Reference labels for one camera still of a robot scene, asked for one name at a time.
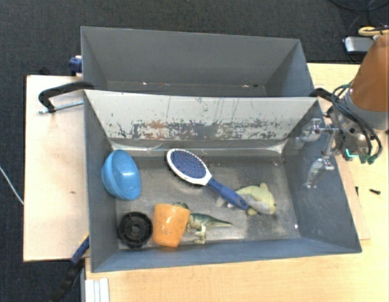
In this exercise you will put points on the pale yellow plush toy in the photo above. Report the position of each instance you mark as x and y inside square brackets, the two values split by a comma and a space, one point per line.
[260, 197]

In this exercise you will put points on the small black screw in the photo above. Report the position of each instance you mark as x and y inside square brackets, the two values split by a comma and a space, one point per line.
[375, 192]

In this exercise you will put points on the pale wood board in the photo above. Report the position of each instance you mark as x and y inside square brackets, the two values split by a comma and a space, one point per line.
[56, 168]

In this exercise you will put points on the black ribbed round disc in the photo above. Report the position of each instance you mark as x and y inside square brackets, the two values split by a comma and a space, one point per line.
[134, 230]

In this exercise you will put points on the green toy dinosaur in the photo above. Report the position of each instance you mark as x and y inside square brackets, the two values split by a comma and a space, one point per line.
[202, 221]

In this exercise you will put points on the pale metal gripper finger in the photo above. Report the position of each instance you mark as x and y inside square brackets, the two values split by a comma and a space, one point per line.
[317, 170]
[311, 132]

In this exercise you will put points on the blue and white hairbrush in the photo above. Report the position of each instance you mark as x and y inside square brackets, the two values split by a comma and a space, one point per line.
[188, 165]

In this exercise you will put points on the blue plastic bowl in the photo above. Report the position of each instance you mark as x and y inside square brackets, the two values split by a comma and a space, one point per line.
[120, 175]

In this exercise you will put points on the orange plastic cup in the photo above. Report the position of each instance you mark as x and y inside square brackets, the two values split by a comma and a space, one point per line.
[169, 225]

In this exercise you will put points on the grey metal bin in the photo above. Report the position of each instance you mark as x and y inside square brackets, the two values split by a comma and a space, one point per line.
[276, 231]

